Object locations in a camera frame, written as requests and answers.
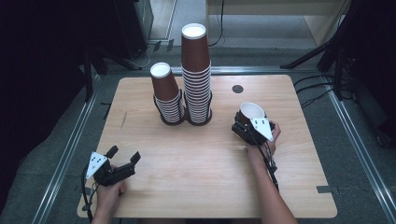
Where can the short stack of brown cups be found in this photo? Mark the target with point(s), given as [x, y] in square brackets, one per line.
[165, 87]

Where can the tall stack of brown cups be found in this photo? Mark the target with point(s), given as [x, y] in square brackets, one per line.
[196, 77]

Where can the single brown paper cup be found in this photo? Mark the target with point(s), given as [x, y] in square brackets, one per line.
[250, 110]

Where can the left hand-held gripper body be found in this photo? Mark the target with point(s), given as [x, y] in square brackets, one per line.
[107, 174]

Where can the black tripod stand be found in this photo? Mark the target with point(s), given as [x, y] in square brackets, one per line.
[311, 54]

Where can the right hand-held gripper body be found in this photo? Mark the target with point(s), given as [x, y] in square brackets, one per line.
[249, 133]

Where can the aluminium frame rail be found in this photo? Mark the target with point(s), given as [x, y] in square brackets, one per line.
[63, 161]
[361, 146]

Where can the person's right hand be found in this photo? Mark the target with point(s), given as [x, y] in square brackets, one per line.
[258, 151]

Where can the black metal stand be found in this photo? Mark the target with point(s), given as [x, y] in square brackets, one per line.
[88, 74]

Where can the person's left hand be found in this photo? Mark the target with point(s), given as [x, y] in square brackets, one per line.
[107, 200]

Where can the black round table grommet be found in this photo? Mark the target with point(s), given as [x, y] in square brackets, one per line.
[237, 89]

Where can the black computer tower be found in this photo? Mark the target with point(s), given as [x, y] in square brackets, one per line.
[134, 28]

